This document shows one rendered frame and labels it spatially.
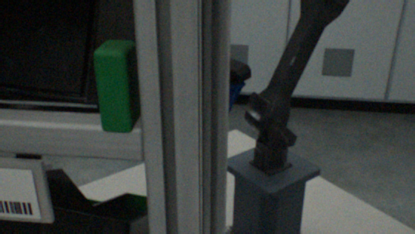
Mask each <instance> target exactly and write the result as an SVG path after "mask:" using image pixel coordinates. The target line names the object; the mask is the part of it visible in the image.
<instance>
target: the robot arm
mask: <svg viewBox="0 0 415 234"><path fill-rule="evenodd" d="M349 1H350V0H300V17H299V20H298V22H297V24H296V26H295V29H294V31H293V34H292V36H291V38H290V41H289V42H288V45H287V47H286V48H285V51H283V54H282V56H281V58H280V60H279V62H278V64H277V67H276V69H275V71H274V73H273V75H272V78H271V80H270V82H269V84H268V86H267V87H266V88H265V89H264V90H263V91H262V92H261V93H256V92H253V93H251V95H250V98H249V101H248V103H247V105H246V107H245V108H244V110H245V115H244V119H245V122H246V124H247V125H248V126H249V127H250V128H251V129H252V131H254V132H255V133H256V134H257V135H258V136H259V138H258V139H257V140H256V147H255V149H254V159H253V160H250V161H249V164H252V165H253V166H254V167H256V168H257V169H259V170H261V171H262V172H264V173H265V174H267V175H269V176H273V175H275V174H277V173H280V172H282V171H283V170H286V169H288V168H291V167H292V166H293V164H292V163H290V162H289V161H288V148H289V147H292V146H293V145H294V144H295V142H296V139H297V136H296V135H295V134H294V133H293V132H292V131H291V130H289V129H288V128H287V127H286V126H287V124H288V122H289V119H290V117H291V96H292V95H293V92H294V90H295V89H296V86H297V84H298V83H299V80H300V78H301V76H302V74H303V72H304V70H305V67H306V65H307V63H308V61H309V59H310V57H311V55H312V53H313V52H314V50H315V48H316V46H317V44H318V42H319V40H320V37H321V35H322V33H323V31H324V29H325V28H326V27H327V26H328V25H329V24H330V23H331V22H332V21H335V20H336V19H337V18H339V17H340V16H341V15H342V12H343V10H344V9H345V8H346V6H347V5H348V3H349ZM250 77H252V70H250V68H249V66H248V65H247V64H245V63H244V64H243V62H240V61H237V60H235V59H232V58H230V85H229V113H230V110H231V108H232V106H233V103H234V102H235V100H236V98H237V96H238V95H239V93H240V91H241V89H242V88H243V87H244V86H245V83H244V82H243V81H246V80H248V79H249V78H250Z"/></svg>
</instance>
